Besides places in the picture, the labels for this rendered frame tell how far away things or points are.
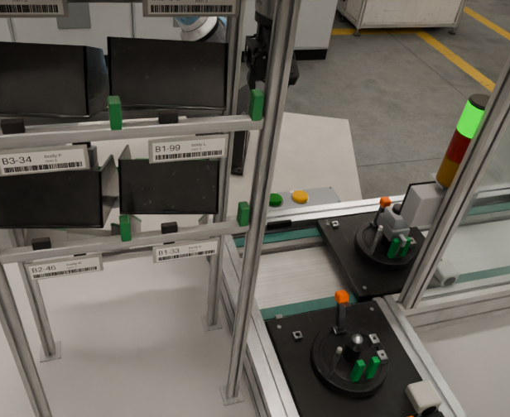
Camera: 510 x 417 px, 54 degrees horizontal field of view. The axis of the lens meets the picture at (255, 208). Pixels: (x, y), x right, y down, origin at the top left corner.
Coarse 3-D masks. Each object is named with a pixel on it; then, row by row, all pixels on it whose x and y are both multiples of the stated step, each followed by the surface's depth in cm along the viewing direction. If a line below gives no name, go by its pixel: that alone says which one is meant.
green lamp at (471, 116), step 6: (468, 102) 78; (468, 108) 78; (474, 108) 77; (462, 114) 80; (468, 114) 78; (474, 114) 77; (480, 114) 77; (462, 120) 80; (468, 120) 78; (474, 120) 78; (462, 126) 80; (468, 126) 79; (474, 126) 78; (462, 132) 80; (468, 132) 79
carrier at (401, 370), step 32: (288, 320) 97; (320, 320) 98; (352, 320) 99; (384, 320) 99; (288, 352) 92; (320, 352) 90; (352, 352) 87; (384, 352) 90; (288, 384) 88; (320, 384) 87; (352, 384) 86; (384, 384) 89; (416, 384) 87; (320, 416) 83; (352, 416) 83; (384, 416) 84; (416, 416) 86
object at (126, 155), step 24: (120, 168) 64; (144, 168) 65; (168, 168) 65; (192, 168) 66; (216, 168) 66; (120, 192) 65; (144, 192) 65; (168, 192) 66; (192, 192) 66; (216, 192) 67
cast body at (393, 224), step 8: (392, 208) 107; (384, 216) 110; (392, 216) 106; (400, 216) 106; (384, 224) 110; (392, 224) 107; (400, 224) 107; (384, 232) 110; (392, 232) 107; (400, 232) 108; (408, 232) 109; (400, 240) 108
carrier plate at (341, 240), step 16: (320, 224) 119; (352, 224) 120; (336, 240) 116; (352, 240) 116; (416, 240) 119; (336, 256) 112; (352, 256) 112; (416, 256) 114; (352, 272) 108; (368, 272) 109; (384, 272) 109; (400, 272) 110; (352, 288) 107; (368, 288) 106; (384, 288) 106; (400, 288) 106
